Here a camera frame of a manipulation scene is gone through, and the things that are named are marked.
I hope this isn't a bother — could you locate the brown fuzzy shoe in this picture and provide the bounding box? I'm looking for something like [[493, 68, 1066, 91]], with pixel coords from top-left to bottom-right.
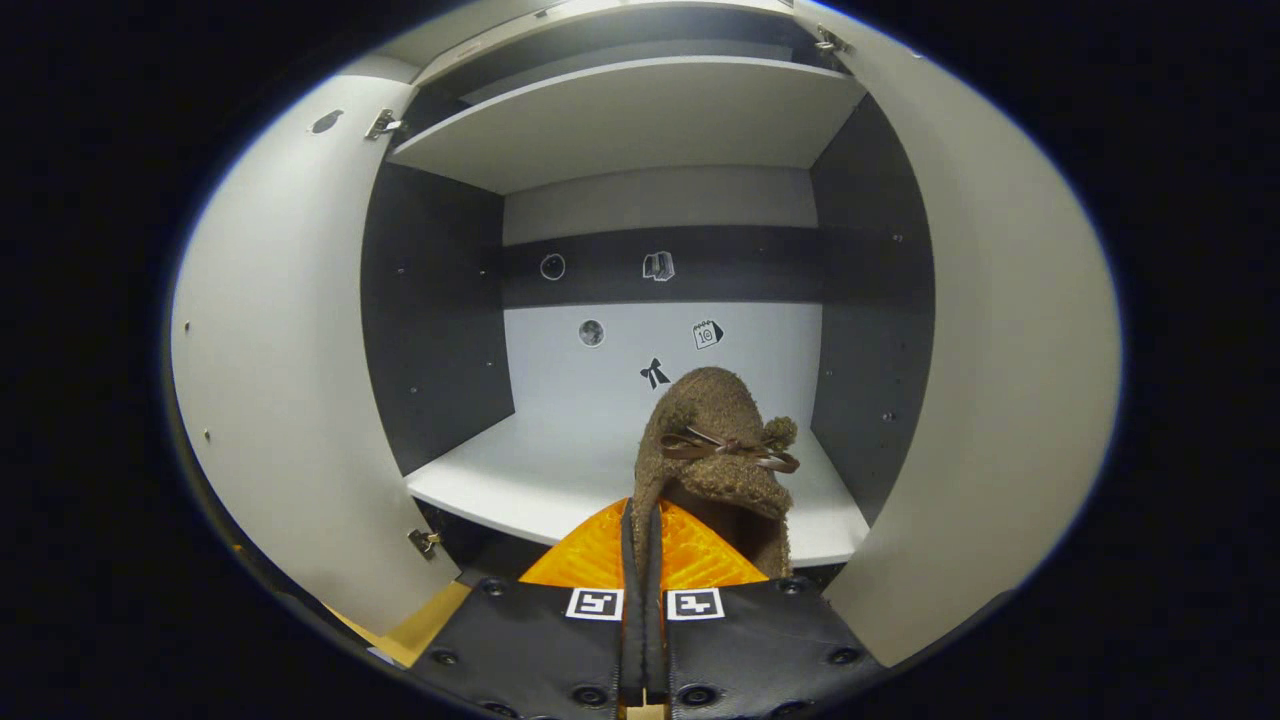
[[630, 366, 801, 581]]

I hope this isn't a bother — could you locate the gray shoe cabinet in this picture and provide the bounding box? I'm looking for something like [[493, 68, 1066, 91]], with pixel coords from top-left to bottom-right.
[[360, 0, 936, 591]]

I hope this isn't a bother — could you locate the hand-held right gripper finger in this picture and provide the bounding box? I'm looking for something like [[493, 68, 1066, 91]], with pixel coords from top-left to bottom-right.
[[645, 498, 886, 720], [412, 498, 646, 720]]

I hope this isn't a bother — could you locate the gray cabinet door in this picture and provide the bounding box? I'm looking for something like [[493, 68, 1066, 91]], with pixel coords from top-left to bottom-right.
[[170, 75, 471, 636], [790, 0, 1123, 669]]

